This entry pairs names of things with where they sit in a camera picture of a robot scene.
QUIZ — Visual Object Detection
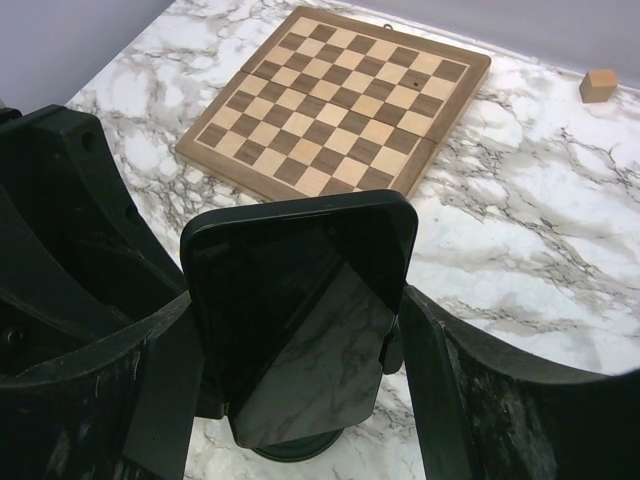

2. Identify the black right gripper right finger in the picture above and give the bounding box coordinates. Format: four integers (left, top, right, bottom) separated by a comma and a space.
399, 286, 639, 479

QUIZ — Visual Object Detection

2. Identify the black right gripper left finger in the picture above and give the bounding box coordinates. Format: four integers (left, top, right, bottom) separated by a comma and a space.
1, 293, 203, 479

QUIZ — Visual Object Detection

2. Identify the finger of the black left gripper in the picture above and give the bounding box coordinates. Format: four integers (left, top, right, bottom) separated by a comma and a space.
1, 105, 183, 370

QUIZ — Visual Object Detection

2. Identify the wooden chessboard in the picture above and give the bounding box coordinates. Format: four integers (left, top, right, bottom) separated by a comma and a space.
176, 7, 491, 201

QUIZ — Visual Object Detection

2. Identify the small wooden cube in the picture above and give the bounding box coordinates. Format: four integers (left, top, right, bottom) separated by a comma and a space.
579, 69, 618, 104

